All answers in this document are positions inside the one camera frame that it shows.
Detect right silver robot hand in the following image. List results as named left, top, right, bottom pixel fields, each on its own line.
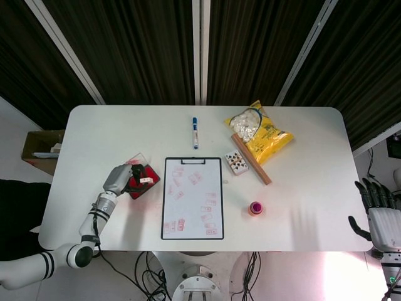
left=348, top=177, right=401, bottom=251

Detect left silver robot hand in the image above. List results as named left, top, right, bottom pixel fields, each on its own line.
left=102, top=162, right=154, bottom=196

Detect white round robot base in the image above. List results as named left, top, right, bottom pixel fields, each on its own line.
left=170, top=263, right=222, bottom=301

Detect black clipboard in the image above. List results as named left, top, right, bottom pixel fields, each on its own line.
left=160, top=157, right=225, bottom=241

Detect red ink pad clear lid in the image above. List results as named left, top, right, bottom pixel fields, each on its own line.
left=123, top=152, right=161, bottom=201

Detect white paper with red stamps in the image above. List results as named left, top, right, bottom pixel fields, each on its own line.
left=163, top=159, right=223, bottom=238

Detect brown cardboard box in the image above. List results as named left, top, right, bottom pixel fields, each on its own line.
left=21, top=130, right=66, bottom=176

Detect blue and white marker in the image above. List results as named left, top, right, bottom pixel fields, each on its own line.
left=191, top=117, right=199, bottom=150

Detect black cloth bundle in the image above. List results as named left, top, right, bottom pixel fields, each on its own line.
left=0, top=179, right=53, bottom=263

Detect deck of playing cards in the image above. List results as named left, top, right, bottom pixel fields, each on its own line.
left=224, top=150, right=251, bottom=176

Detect dark pleated curtain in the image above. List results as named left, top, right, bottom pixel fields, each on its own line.
left=0, top=0, right=401, bottom=151

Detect wooden rolling pin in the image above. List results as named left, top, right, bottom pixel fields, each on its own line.
left=231, top=132, right=272, bottom=186

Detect yellow snack bag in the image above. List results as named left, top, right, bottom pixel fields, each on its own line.
left=223, top=100, right=295, bottom=167

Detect black floor cables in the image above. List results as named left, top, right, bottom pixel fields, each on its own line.
left=96, top=250, right=169, bottom=301
left=231, top=250, right=263, bottom=297

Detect white slanted frame post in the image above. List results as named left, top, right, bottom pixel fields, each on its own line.
left=274, top=0, right=341, bottom=107
left=24, top=0, right=106, bottom=105

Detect white upright frame post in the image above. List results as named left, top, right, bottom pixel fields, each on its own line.
left=191, top=0, right=211, bottom=106

